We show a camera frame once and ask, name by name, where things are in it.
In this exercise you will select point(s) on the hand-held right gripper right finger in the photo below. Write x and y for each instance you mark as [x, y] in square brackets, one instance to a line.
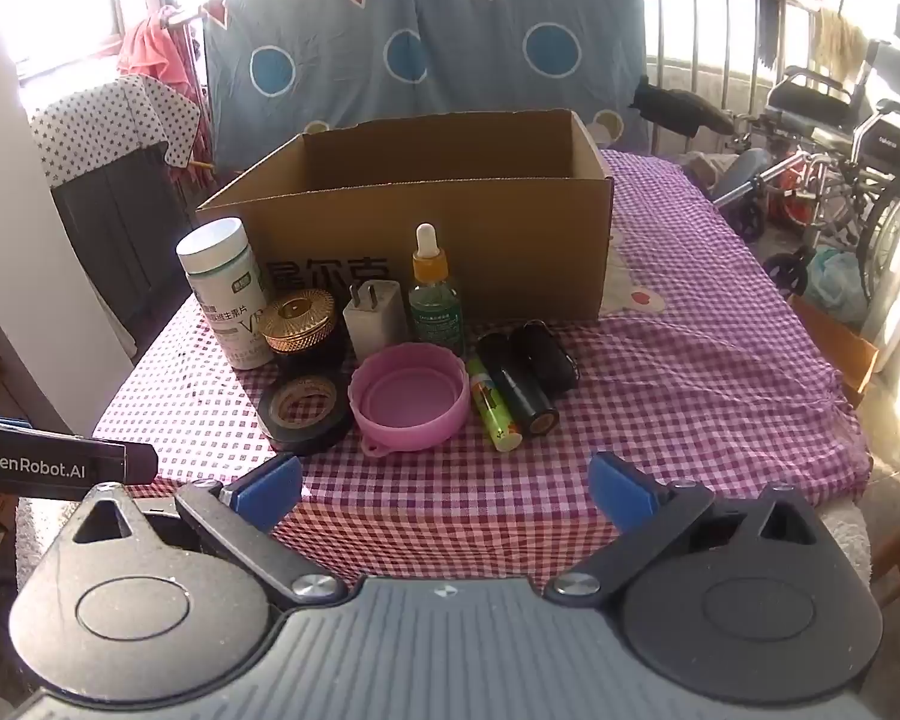
[619, 487]

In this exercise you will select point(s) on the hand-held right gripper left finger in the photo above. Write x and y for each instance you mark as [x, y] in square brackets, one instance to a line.
[274, 484]

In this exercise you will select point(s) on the black tape roll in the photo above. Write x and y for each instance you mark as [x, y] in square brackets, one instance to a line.
[322, 427]

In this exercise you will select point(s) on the black cylinder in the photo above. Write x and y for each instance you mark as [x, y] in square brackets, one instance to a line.
[517, 382]

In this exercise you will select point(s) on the green lip balm tube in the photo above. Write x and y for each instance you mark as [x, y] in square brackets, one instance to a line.
[495, 409]

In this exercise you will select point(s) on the black rounded case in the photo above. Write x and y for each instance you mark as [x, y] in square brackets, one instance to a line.
[547, 356]

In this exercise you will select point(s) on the pink plastic lid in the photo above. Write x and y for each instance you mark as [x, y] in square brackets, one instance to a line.
[409, 397]

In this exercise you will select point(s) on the black jar with gold lid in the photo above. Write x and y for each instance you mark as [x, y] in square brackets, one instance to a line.
[300, 315]

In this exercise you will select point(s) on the white charger plug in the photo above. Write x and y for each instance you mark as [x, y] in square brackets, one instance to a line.
[375, 319]

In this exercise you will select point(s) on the white vitamin bottle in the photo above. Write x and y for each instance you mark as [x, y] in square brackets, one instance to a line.
[221, 292]

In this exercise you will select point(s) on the green dropper bottle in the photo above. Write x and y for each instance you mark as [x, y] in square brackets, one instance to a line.
[435, 307]

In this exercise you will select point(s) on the brown cardboard box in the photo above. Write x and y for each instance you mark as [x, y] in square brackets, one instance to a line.
[495, 240]

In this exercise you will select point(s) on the purple checkered tablecloth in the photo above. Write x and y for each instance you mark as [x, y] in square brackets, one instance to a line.
[682, 390]

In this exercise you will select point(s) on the grey cabinet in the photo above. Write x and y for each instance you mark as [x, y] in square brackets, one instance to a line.
[112, 217]

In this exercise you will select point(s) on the open cardboard carton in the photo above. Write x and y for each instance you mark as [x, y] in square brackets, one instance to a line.
[832, 345]

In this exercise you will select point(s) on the pale green plastic bag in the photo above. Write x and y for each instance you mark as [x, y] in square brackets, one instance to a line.
[832, 277]

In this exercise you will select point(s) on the white star-print cloth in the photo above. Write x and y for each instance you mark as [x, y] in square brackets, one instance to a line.
[97, 120]

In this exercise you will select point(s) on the black glove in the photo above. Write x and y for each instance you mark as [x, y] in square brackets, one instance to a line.
[675, 109]

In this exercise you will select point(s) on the pink garment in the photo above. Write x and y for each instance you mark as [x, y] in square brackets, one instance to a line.
[150, 45]

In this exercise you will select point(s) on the wheelchair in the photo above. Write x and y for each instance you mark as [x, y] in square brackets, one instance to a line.
[877, 142]

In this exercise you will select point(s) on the blue patterned blanket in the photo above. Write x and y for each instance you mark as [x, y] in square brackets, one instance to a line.
[480, 75]

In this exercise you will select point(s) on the dark hanging scarf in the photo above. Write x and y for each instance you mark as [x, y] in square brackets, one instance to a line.
[771, 30]

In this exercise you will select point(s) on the beige hanging towel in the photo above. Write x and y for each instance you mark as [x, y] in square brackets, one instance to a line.
[840, 41]

